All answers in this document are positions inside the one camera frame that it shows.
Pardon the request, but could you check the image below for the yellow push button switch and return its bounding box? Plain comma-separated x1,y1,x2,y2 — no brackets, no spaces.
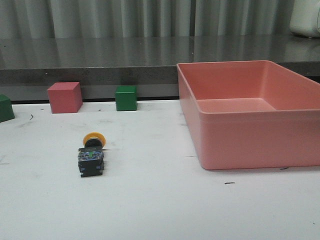
77,132,106,178

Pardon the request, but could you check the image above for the green cube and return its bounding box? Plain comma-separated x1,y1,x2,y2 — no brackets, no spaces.
115,85,138,111

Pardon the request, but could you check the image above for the pink plastic bin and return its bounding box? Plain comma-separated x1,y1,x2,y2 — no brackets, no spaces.
177,60,320,170

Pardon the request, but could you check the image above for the pink cube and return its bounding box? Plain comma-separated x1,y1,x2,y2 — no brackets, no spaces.
47,82,83,114

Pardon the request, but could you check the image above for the grey stone counter ledge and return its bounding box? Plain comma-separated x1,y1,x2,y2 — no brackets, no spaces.
0,34,320,103

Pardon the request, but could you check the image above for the green block at left edge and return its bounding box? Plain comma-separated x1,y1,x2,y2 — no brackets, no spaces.
0,94,15,123

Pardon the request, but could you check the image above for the white appliance in background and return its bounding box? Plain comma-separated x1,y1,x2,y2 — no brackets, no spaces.
289,0,320,38

